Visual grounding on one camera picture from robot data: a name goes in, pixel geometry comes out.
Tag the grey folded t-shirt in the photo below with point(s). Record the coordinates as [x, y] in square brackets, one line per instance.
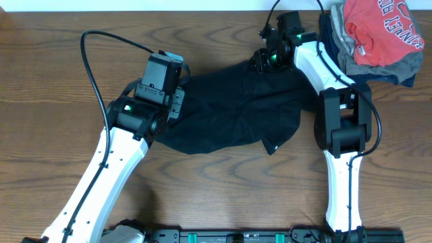
[337, 21]

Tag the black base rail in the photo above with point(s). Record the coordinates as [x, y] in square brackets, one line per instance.
[253, 236]

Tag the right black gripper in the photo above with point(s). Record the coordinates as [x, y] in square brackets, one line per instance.
[262, 65]

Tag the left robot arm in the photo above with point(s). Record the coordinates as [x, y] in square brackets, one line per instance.
[131, 123]

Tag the black t-shirt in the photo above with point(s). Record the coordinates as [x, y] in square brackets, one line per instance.
[237, 106]

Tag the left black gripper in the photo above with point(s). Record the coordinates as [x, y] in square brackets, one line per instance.
[179, 100]

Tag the orange printed t-shirt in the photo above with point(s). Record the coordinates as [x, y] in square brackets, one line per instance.
[383, 31]

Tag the navy folded t-shirt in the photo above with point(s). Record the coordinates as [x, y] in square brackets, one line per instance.
[329, 37]

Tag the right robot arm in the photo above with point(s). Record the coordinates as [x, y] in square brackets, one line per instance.
[343, 122]

